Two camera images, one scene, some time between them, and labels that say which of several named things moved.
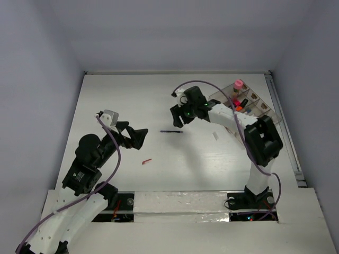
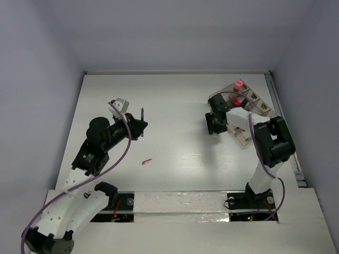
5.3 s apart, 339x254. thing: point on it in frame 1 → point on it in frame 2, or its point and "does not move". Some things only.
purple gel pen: x=171 y=131 → x=142 y=119
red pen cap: x=146 y=160 does not move
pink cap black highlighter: x=237 y=102 does not move
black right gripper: x=177 y=121 → x=209 y=117
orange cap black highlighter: x=242 y=105 does not move
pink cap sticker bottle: x=238 y=84 does not move
